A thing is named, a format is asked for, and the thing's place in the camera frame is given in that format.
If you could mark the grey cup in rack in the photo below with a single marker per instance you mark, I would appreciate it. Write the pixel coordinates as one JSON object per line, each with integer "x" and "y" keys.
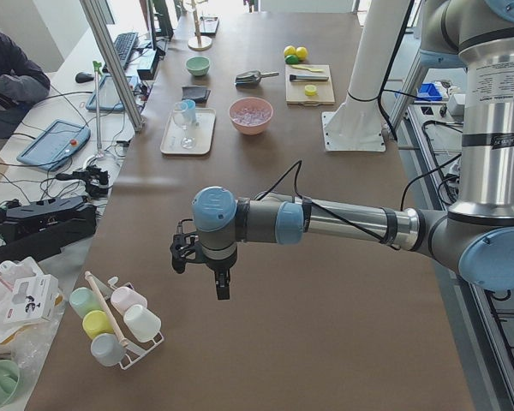
{"x": 106, "y": 349}

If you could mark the white cup rack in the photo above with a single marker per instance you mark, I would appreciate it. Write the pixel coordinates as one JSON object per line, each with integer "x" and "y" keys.
{"x": 135, "y": 350}

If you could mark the green lime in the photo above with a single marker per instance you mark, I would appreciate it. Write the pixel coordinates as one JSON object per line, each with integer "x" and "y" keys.
{"x": 291, "y": 59}

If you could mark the metal ice scoop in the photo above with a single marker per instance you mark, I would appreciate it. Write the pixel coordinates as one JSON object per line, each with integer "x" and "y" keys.
{"x": 253, "y": 77}

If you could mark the wooden mug tree stand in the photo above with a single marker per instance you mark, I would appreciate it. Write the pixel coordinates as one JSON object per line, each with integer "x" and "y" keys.
{"x": 198, "y": 42}

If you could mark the yellow lemon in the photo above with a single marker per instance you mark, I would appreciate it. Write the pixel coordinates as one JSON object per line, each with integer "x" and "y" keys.
{"x": 290, "y": 51}
{"x": 302, "y": 53}

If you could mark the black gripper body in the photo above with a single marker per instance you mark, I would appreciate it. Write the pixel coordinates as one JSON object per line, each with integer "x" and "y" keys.
{"x": 219, "y": 265}

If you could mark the pink bowl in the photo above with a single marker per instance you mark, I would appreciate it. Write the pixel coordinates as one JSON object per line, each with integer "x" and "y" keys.
{"x": 247, "y": 102}

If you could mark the green bowl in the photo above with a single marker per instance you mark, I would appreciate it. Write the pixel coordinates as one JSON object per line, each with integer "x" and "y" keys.
{"x": 198, "y": 66}

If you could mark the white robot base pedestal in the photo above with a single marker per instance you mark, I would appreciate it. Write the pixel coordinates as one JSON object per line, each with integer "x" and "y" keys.
{"x": 356, "y": 125}

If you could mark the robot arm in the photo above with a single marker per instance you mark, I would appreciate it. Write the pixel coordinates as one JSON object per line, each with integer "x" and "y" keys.
{"x": 474, "y": 237}

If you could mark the pink cup in rack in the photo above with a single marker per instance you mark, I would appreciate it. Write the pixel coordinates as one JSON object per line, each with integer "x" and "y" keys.
{"x": 123, "y": 298}

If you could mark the blue teach pendant tablet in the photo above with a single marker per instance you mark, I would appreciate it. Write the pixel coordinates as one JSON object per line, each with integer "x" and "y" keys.
{"x": 53, "y": 147}

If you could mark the seated person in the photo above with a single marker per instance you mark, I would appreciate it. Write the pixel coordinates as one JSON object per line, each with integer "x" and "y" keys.
{"x": 23, "y": 84}

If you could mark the cream serving tray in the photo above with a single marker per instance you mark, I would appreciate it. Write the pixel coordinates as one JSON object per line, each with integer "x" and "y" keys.
{"x": 201, "y": 134}

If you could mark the black computer mouse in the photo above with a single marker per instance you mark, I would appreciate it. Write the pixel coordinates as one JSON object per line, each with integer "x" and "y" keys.
{"x": 83, "y": 77}

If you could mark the clear ice cubes pile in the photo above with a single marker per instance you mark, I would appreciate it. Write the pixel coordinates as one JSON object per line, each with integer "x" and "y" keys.
{"x": 251, "y": 116}

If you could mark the metal muddler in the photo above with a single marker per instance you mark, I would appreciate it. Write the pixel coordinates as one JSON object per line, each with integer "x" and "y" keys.
{"x": 308, "y": 78}

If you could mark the blue storage bin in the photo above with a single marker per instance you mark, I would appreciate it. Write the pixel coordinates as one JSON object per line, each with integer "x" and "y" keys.
{"x": 432, "y": 91}

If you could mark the yellow plastic knife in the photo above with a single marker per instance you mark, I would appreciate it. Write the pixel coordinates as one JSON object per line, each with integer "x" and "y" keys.
{"x": 307, "y": 68}

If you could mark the green cup in rack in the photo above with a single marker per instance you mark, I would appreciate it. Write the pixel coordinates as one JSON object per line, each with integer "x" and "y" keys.
{"x": 83, "y": 301}

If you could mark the aluminium frame post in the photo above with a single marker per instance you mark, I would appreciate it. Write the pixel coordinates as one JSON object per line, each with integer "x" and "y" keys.
{"x": 96, "y": 20}

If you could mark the black device case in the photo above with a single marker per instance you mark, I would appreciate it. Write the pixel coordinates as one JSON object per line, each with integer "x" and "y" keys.
{"x": 39, "y": 230}

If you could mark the clear wine glass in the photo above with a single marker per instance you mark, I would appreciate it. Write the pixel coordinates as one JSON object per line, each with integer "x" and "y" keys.
{"x": 187, "y": 141}

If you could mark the half lemon slice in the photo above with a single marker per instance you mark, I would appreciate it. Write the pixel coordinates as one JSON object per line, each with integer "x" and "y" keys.
{"x": 310, "y": 90}

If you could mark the black keyboard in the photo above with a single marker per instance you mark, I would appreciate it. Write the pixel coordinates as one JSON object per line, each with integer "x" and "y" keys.
{"x": 124, "y": 45}

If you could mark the white cup in rack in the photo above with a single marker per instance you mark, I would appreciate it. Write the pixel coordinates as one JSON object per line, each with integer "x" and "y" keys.
{"x": 142, "y": 323}

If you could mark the white product box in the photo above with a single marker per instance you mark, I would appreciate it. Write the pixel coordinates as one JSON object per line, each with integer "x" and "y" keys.
{"x": 32, "y": 301}

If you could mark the wooden cutting board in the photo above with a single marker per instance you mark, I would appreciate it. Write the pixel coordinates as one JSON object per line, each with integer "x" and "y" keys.
{"x": 294, "y": 91}

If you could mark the grey folded cloth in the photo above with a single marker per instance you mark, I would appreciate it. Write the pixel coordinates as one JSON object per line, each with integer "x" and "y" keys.
{"x": 199, "y": 94}

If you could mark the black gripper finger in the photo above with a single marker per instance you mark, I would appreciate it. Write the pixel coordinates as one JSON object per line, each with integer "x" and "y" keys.
{"x": 222, "y": 284}

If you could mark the light blue cup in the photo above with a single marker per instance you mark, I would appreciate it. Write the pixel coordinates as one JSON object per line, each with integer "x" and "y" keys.
{"x": 190, "y": 112}

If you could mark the yellow cup in rack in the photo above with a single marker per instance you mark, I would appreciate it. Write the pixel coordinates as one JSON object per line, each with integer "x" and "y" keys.
{"x": 96, "y": 323}

